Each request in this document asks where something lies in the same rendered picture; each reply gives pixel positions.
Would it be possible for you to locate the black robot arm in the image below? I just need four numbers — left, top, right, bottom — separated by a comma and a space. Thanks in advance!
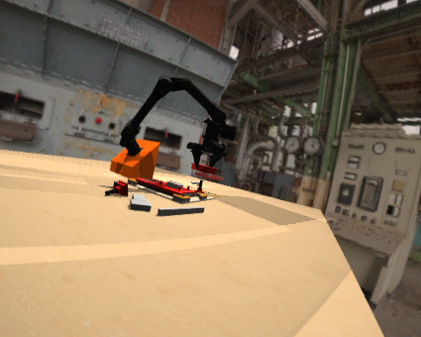
119, 75, 238, 156

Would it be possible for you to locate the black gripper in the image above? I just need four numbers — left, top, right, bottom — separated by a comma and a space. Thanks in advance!
186, 133, 227, 169

